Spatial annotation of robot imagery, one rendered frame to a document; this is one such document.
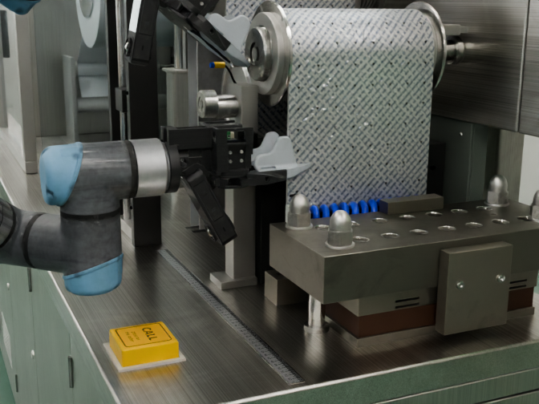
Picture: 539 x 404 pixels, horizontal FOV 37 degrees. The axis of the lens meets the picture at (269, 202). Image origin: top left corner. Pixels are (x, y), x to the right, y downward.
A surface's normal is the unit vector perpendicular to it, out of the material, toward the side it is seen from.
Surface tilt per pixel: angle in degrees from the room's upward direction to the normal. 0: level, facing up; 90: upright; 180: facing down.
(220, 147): 90
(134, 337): 0
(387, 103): 90
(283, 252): 90
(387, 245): 0
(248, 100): 90
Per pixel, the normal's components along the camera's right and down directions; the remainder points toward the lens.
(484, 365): 0.41, 0.22
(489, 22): -0.91, 0.09
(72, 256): -0.36, 0.23
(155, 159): 0.36, -0.26
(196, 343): 0.01, -0.97
